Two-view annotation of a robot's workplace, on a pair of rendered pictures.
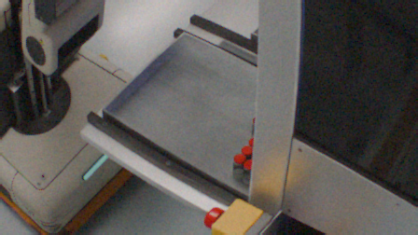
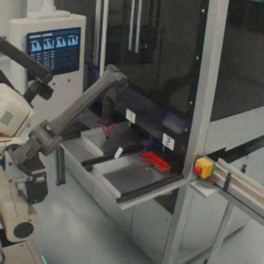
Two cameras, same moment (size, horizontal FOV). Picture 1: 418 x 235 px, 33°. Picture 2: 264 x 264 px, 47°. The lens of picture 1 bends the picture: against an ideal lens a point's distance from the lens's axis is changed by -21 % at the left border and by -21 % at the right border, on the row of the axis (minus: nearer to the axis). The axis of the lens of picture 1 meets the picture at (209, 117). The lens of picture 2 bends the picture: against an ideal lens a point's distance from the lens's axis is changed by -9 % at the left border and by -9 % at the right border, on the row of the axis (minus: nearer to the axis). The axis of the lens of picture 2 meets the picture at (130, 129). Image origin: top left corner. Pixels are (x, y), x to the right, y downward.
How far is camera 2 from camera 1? 1.50 m
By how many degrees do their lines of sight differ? 59
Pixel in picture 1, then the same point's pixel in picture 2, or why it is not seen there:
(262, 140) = (201, 132)
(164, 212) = not seen: outside the picture
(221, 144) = (146, 176)
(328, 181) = (217, 128)
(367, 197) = (227, 124)
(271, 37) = (210, 91)
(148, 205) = not seen: outside the picture
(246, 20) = (89, 155)
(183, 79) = (111, 175)
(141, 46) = not seen: outside the picture
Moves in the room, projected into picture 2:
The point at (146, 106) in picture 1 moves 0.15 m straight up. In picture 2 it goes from (119, 186) to (122, 160)
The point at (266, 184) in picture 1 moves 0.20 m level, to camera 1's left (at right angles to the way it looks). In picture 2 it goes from (200, 148) to (193, 170)
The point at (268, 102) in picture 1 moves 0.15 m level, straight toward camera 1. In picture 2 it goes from (205, 115) to (235, 124)
